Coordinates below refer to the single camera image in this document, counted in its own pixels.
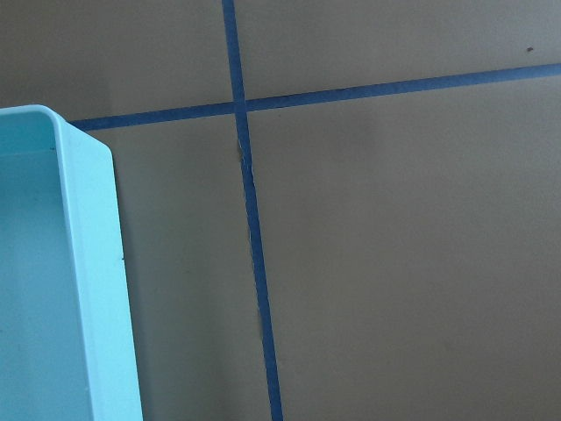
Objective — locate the light blue plastic bin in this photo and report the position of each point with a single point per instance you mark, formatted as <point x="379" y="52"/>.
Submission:
<point x="67" y="350"/>

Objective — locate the long blue tape strip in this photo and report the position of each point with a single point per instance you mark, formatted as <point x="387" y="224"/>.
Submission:
<point x="252" y="209"/>

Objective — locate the crossing blue tape strip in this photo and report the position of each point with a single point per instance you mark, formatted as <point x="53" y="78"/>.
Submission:
<point x="321" y="96"/>

